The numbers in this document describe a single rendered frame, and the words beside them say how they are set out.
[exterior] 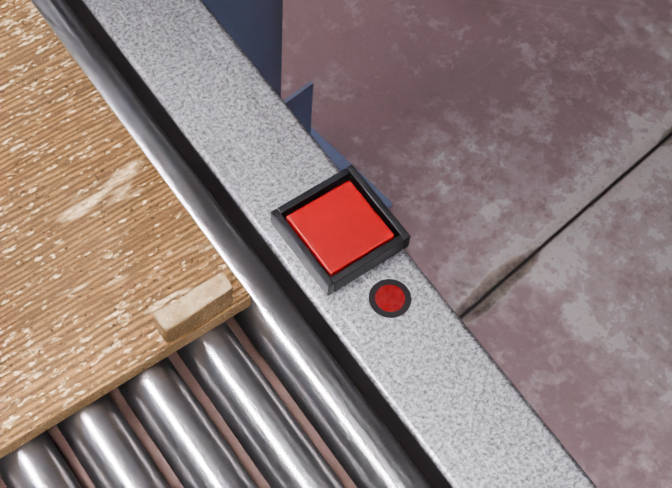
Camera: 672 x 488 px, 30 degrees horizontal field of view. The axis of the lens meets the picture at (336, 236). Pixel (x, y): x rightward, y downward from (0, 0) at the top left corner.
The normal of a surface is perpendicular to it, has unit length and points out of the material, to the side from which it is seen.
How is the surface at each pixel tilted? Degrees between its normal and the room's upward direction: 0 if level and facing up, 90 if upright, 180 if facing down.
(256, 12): 90
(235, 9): 90
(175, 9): 0
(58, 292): 0
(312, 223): 0
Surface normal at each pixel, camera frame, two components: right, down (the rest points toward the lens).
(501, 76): 0.05, -0.47
